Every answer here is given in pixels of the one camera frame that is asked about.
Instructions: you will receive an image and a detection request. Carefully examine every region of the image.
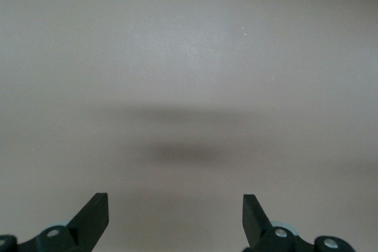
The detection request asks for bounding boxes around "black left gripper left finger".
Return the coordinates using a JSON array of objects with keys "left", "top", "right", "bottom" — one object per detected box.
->
[{"left": 17, "top": 192, "right": 110, "bottom": 252}]

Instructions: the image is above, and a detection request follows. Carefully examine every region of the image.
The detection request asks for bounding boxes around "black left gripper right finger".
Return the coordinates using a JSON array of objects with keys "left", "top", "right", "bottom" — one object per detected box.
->
[{"left": 242, "top": 194, "right": 315, "bottom": 252}]

